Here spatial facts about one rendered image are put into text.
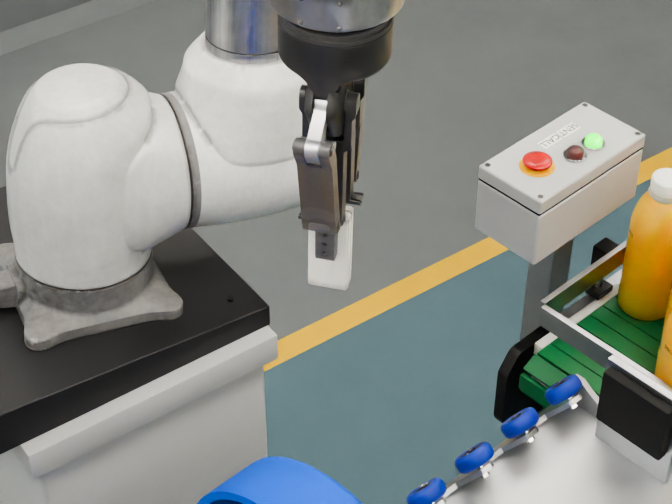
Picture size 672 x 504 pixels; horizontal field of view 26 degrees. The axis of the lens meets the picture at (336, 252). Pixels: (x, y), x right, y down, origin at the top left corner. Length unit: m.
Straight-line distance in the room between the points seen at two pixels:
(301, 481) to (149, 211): 0.44
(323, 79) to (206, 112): 0.64
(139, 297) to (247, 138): 0.23
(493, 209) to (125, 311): 0.47
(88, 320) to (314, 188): 0.70
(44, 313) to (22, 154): 0.19
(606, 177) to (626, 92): 2.09
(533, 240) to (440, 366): 1.32
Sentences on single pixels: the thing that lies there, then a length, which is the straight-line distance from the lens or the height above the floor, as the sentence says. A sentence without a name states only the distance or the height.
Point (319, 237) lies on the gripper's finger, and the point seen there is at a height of 1.50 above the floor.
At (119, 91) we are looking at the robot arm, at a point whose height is 1.31.
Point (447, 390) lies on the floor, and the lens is 3.02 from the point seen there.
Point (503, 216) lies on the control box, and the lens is 1.79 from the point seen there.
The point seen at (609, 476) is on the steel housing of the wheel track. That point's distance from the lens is 1.66.
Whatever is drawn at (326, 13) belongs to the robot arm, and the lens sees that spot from 0.90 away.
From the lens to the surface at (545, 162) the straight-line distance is 1.77.
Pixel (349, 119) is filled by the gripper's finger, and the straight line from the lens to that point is 0.97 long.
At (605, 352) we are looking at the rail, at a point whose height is 0.97.
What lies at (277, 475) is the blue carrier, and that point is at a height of 1.22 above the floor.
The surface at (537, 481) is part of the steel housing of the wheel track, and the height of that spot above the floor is 0.93.
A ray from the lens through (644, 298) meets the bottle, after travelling 1.86.
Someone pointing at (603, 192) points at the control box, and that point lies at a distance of 1.84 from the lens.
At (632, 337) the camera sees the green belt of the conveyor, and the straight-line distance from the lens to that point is 1.87.
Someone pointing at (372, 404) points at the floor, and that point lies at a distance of 2.98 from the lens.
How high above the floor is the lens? 2.17
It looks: 41 degrees down
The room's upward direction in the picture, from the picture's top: straight up
